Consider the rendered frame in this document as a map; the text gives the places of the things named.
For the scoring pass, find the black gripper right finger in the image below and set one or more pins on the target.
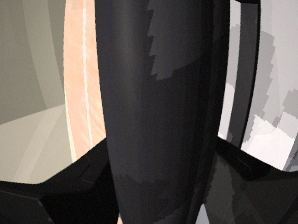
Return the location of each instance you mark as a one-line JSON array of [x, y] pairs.
[[245, 190]]

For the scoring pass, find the grey rectangular mat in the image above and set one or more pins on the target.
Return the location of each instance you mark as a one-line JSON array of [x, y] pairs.
[[290, 166]]

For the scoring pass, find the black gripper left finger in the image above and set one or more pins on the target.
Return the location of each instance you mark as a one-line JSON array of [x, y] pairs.
[[83, 193]]

